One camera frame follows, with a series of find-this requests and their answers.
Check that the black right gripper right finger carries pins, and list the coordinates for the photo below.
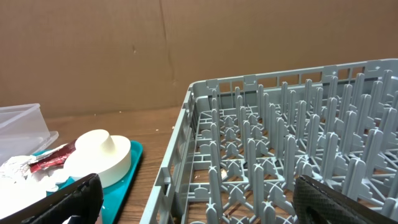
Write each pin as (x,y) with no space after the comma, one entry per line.
(315,202)

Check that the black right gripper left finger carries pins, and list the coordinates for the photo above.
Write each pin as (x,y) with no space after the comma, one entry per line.
(81,201)

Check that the red snack wrapper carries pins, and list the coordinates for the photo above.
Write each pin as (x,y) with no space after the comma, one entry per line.
(55,158)

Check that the large pink plate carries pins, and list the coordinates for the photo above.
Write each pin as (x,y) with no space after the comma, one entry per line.
(15,197)

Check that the grey dishwasher rack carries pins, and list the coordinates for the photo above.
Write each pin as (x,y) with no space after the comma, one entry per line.
(242,145)

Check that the teal serving tray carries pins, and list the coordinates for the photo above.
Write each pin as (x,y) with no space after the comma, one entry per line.
(115,194)

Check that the cream bowl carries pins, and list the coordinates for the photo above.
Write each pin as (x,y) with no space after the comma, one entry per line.
(109,166)

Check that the cream cup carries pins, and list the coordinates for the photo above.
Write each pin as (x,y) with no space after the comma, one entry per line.
(98,140)

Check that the crumpled white napkin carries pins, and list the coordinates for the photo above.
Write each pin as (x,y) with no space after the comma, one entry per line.
(17,171)

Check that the clear plastic bin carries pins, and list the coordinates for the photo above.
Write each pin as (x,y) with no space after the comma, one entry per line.
(24,131)

